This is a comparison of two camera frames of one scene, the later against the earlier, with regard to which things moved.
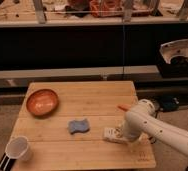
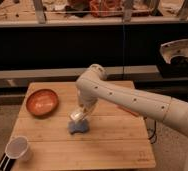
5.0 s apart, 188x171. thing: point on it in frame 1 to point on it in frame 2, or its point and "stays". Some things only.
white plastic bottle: [114, 134] to [76, 116]
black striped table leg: [6, 163] stays
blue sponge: [78, 126] stays
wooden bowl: [42, 103] stays
